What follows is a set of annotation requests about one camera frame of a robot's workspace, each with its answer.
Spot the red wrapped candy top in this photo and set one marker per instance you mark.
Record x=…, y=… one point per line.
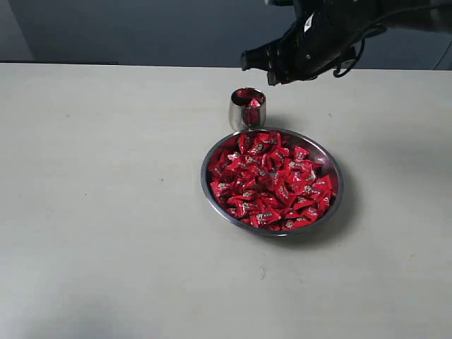
x=269, y=138

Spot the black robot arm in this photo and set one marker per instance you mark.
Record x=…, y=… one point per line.
x=430, y=16

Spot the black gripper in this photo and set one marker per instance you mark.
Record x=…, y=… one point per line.
x=326, y=35

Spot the stainless steel cup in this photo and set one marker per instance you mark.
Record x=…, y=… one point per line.
x=240, y=117

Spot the red wrapped candy front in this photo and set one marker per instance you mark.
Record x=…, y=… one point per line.
x=265, y=218

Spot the steel bowl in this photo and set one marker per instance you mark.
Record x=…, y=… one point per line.
x=279, y=178

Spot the red candy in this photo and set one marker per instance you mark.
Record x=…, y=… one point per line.
x=269, y=138
x=321, y=184
x=253, y=103
x=265, y=218
x=221, y=188

